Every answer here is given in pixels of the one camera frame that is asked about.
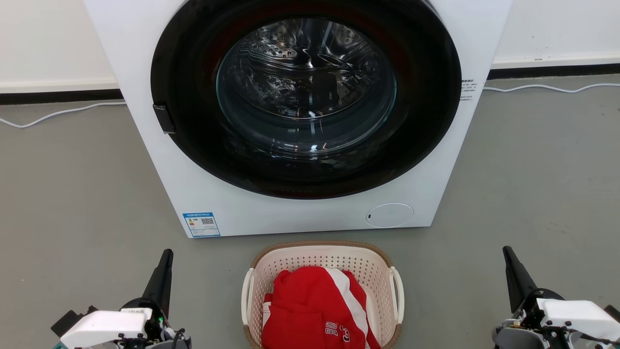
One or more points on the small white text sticker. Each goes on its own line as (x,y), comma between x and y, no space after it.
(468,89)

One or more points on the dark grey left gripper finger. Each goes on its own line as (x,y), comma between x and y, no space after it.
(161,281)

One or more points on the cream plastic laundry basket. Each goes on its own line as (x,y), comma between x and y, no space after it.
(315,254)

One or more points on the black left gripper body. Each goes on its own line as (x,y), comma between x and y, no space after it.
(159,321)

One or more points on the black left wrist block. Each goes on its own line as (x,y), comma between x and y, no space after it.
(68,321)

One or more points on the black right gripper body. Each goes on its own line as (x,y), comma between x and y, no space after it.
(530,310)

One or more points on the blue energy label sticker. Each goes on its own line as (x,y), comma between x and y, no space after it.
(201,225)

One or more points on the black wrist block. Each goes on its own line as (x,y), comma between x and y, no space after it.
(613,312)
(68,321)

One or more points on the red and white garment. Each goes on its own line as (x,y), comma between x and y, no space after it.
(305,310)

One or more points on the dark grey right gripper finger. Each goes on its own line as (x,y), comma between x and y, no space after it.
(518,281)

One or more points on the white front-load washing machine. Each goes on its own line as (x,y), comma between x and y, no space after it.
(290,218)

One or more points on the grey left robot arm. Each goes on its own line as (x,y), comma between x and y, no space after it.
(169,343)

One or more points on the round white filter cover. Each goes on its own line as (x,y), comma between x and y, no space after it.
(390,215)

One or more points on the black right wrist block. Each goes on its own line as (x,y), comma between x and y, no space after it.
(613,312)

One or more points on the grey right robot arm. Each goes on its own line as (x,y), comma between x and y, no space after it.
(513,339)

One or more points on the black round washer door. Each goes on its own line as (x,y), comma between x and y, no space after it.
(426,121)

